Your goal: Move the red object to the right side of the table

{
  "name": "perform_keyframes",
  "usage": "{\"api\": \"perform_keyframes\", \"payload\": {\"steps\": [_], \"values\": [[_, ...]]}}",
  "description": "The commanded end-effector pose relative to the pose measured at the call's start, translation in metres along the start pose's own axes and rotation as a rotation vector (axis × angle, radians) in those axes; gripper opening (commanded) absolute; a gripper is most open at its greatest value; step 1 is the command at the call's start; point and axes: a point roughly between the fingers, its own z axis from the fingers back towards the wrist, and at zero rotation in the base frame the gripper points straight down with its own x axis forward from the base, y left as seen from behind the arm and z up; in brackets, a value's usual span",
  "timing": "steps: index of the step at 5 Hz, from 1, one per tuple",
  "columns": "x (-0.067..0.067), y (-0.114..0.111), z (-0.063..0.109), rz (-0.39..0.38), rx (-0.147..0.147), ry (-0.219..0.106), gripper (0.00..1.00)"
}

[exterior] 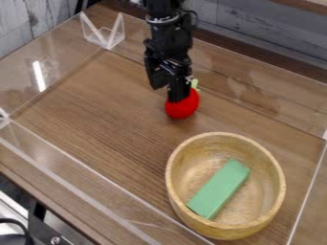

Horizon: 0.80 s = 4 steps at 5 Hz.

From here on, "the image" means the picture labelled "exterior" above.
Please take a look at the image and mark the clear acrylic enclosure walls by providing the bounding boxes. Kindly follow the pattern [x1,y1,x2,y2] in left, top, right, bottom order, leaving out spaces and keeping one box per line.
[0,7,327,245]

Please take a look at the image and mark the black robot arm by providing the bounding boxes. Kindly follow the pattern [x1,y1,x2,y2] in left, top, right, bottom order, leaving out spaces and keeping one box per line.
[143,0,194,102]

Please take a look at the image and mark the clear acrylic corner bracket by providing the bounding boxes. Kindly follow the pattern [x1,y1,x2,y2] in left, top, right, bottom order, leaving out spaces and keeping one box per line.
[79,12,126,50]

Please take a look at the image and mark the red plush radish toy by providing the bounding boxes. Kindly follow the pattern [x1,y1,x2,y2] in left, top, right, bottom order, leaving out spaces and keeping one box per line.
[164,78,200,119]

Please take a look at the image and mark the oval wooden bowl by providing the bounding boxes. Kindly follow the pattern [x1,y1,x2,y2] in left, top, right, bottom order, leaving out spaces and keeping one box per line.
[164,132,286,240]

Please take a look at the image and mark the green rectangular block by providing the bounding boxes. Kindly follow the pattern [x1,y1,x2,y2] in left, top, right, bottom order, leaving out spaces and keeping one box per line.
[187,159,251,220]

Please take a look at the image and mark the black cable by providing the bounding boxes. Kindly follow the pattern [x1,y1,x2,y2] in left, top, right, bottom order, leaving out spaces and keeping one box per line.
[0,218,36,245]

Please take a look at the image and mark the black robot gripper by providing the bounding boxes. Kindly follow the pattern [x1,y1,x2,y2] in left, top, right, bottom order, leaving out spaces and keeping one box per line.
[143,11,195,102]

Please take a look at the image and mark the black metal table frame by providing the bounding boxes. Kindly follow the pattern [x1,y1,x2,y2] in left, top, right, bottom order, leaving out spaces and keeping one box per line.
[28,201,73,245]

